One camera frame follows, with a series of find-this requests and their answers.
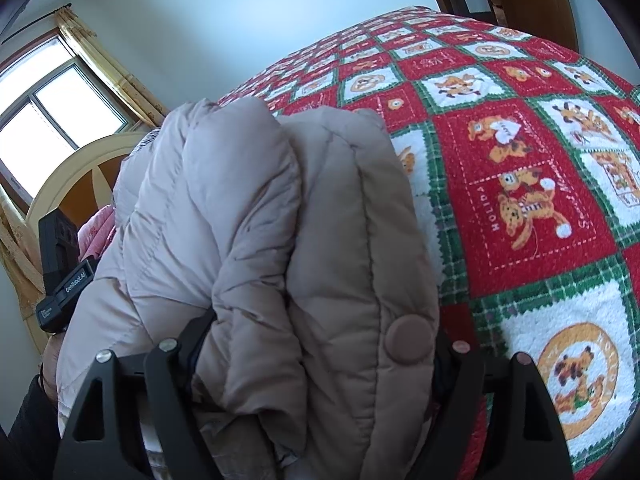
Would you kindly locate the black curtain rod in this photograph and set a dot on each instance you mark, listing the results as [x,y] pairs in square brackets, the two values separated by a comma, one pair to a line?
[35,22]

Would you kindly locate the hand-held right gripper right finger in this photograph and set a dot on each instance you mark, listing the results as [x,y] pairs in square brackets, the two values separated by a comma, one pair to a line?
[452,375]

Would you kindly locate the cream wooden headboard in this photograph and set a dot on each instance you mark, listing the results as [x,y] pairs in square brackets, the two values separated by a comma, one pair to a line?
[75,160]

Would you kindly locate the pink quilt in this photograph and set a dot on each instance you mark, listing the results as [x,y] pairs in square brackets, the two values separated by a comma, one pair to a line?
[95,235]

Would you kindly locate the beige puffer jacket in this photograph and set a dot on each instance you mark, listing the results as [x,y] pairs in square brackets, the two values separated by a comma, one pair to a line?
[280,240]

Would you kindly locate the person's left forearm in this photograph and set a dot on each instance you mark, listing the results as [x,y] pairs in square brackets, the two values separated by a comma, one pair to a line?
[27,425]

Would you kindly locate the red cartoon printed blanket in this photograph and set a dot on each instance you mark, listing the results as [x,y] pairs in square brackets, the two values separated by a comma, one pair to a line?
[525,185]

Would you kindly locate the person's left hand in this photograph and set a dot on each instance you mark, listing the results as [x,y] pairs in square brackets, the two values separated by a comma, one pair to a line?
[51,360]

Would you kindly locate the window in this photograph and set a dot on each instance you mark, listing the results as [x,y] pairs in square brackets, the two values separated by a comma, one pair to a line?
[55,105]

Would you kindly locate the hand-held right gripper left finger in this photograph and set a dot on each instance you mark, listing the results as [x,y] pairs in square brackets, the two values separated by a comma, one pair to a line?
[200,332]

